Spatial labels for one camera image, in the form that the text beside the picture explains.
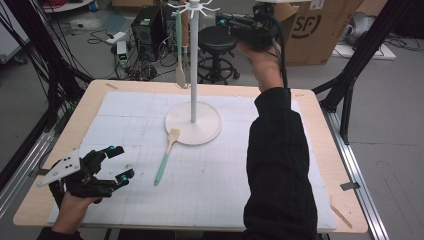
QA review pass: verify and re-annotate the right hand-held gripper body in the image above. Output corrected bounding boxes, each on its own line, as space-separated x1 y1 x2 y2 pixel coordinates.
229 3 281 50

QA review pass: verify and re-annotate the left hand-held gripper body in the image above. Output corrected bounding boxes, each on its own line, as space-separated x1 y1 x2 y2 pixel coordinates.
36 148 118 208

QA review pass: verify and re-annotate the wooden spoon green handle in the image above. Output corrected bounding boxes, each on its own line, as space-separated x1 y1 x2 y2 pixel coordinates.
153 128 181 187

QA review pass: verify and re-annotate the wooden spatula green handle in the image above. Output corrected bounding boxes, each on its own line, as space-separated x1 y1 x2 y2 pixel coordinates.
174 9 188 90

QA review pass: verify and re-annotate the white hook rack stand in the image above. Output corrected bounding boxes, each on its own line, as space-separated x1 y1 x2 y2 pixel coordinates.
164 0 223 147

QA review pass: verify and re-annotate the person's left hand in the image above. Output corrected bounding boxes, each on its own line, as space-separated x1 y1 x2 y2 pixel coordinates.
51 191 103 234

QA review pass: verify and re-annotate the person's right hand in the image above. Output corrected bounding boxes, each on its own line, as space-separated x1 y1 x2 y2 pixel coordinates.
238 41 290 94

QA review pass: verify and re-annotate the black round stool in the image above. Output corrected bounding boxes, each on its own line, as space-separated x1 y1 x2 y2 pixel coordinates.
197 25 241 85

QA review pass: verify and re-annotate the printed cardboard box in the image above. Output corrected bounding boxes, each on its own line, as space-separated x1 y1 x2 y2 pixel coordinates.
274 0 364 67

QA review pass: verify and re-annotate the white grid mat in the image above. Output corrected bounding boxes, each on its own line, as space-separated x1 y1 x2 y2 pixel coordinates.
47 90 338 232

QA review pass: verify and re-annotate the black computer tower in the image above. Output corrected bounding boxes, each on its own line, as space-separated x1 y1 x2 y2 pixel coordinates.
130 5 168 63

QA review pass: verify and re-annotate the small white green device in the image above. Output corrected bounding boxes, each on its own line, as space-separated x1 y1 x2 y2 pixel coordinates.
116 40 130 63

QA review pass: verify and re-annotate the white power strip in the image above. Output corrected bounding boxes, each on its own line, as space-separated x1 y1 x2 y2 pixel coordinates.
105 30 128 45

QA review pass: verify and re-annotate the grey tape strip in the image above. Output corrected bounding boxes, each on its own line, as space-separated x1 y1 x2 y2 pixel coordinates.
339 181 362 192

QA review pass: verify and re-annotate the black sleeved cable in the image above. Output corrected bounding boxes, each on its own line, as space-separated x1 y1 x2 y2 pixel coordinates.
269 14 290 90

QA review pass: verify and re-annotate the aluminium rail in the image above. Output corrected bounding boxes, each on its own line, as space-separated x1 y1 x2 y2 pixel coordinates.
324 109 390 240
0 131 56 218

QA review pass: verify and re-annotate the tangle of black cables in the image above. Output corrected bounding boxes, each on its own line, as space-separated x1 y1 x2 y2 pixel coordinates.
87 28 158 82

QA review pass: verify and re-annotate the black metal frame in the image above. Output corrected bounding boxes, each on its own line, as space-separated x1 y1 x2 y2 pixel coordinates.
312 0 424 145
0 0 95 134

